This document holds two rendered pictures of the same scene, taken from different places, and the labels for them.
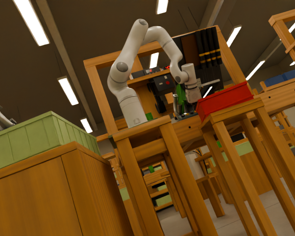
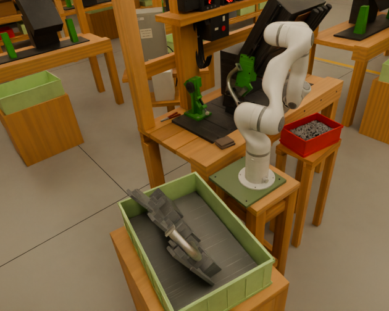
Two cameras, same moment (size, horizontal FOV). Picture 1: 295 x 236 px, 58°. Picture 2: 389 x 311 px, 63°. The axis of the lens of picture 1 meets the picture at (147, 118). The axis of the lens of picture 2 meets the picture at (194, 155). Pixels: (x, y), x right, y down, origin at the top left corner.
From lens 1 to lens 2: 183 cm
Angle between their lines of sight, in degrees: 58
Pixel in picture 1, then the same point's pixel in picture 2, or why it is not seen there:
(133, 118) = (262, 176)
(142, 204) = not seen: hidden behind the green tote
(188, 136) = not seen: hidden behind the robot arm
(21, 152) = (236, 299)
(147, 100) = (188, 45)
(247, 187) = (303, 213)
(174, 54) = (302, 73)
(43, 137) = (260, 281)
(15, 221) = not seen: outside the picture
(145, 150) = (271, 215)
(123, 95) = (263, 152)
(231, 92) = (329, 136)
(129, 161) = (260, 229)
